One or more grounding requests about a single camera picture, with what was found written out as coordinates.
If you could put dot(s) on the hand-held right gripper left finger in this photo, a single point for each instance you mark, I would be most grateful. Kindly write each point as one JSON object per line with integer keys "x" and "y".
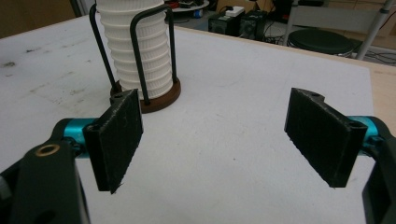
{"x": 113, "y": 143}

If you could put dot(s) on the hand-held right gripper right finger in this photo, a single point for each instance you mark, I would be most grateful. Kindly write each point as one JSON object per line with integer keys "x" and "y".
{"x": 323, "y": 140}

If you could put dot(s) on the stack of white paper cups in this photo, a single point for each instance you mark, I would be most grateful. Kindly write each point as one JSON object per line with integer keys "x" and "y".
{"x": 124, "y": 46}

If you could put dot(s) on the black round stool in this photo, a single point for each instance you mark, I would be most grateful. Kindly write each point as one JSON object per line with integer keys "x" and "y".
{"x": 320, "y": 40}

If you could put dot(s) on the white table mat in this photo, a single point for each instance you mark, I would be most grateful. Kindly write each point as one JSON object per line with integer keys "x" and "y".
{"x": 218, "y": 109}

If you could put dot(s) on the white metal stand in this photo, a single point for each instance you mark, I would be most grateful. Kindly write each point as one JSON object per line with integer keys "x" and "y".
{"x": 373, "y": 31}

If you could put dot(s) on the black power supply box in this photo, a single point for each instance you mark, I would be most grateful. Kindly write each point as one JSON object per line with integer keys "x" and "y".
{"x": 222, "y": 25}
{"x": 253, "y": 25}

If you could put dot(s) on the white power adapter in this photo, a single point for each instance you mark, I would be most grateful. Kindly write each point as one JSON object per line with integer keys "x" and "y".
{"x": 235, "y": 11}

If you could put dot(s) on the white round table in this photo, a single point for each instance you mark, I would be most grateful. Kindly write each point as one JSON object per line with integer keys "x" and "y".
{"x": 190, "y": 6}

